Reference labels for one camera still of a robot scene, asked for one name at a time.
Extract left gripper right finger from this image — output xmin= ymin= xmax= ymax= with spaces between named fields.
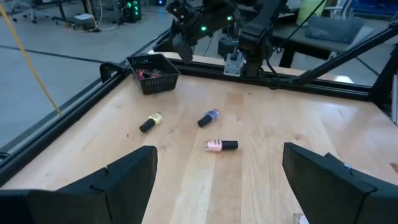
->
xmin=282 ymin=142 xmax=398 ymax=224

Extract black plastic basket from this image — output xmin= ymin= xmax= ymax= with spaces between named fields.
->
xmin=126 ymin=53 xmax=182 ymax=95

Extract yellow nail polish bottle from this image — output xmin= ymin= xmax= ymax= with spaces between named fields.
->
xmin=139 ymin=112 xmax=164 ymax=134

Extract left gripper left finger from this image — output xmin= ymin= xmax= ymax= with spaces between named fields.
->
xmin=0 ymin=145 xmax=158 ymax=224

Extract black computer tower green lights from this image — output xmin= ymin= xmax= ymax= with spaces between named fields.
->
xmin=119 ymin=0 xmax=142 ymax=23

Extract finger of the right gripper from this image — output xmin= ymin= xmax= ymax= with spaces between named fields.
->
xmin=174 ymin=30 xmax=194 ymax=65

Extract black table frame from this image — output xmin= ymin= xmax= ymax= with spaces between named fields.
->
xmin=0 ymin=24 xmax=398 ymax=187

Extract blue storage bin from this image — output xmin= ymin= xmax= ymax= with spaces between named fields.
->
xmin=349 ymin=0 xmax=398 ymax=19

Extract grey padded chair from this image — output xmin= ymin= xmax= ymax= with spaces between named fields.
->
xmin=273 ymin=15 xmax=376 ymax=68

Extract grey metal mounting bracket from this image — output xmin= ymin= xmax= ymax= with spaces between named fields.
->
xmin=223 ymin=51 xmax=246 ymax=78

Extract grey equipment cart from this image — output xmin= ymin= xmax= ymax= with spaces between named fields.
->
xmin=51 ymin=0 xmax=103 ymax=32

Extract yellow hanging cable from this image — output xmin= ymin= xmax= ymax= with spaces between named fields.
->
xmin=0 ymin=2 xmax=63 ymax=116

